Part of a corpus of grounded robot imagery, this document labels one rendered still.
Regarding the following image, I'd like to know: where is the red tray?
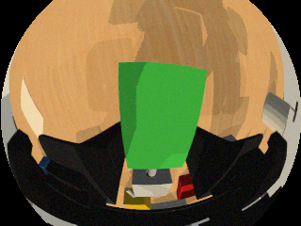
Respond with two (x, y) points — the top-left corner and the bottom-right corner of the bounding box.
(177, 174), (196, 200)

